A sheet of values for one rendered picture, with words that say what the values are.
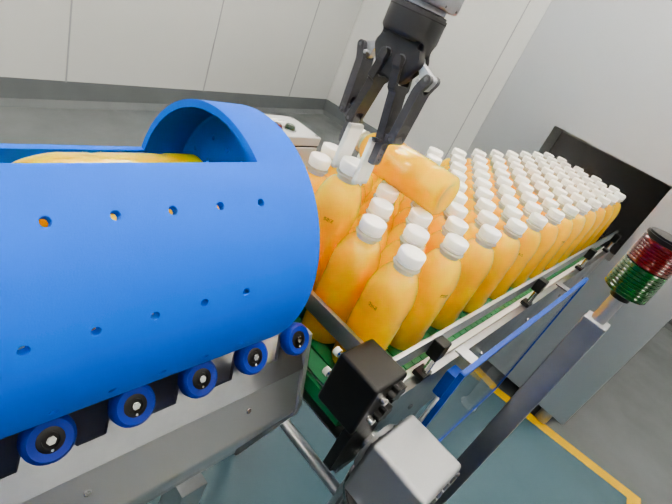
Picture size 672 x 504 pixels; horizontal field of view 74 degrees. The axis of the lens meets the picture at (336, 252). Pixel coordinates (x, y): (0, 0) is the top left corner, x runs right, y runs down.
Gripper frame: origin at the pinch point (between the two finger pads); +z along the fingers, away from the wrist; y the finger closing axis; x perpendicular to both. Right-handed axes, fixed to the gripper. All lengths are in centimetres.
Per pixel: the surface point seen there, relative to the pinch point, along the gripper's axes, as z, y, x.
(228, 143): 1.0, -3.1, -19.8
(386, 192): 6.5, 0.5, 11.2
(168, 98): 108, -304, 140
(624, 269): -1.0, 34.7, 24.2
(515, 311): 28, 22, 55
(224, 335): 11.1, 15.9, -28.9
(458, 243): 6.4, 15.7, 12.1
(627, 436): 116, 79, 215
